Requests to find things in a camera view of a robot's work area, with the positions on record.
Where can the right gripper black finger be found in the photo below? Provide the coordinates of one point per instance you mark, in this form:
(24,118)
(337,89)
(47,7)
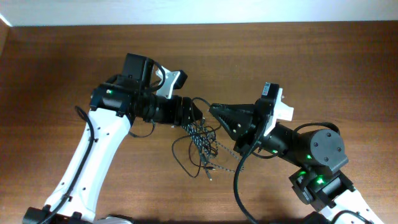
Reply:
(217,108)
(236,124)

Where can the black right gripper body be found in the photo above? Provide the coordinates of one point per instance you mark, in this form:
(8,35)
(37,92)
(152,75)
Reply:
(261,119)

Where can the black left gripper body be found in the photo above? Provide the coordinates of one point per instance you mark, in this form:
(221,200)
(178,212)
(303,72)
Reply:
(185,111)

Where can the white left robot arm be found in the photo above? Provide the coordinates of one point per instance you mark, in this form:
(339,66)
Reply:
(142,90)

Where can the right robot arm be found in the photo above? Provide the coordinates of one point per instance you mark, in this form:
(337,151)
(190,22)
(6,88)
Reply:
(319,155)

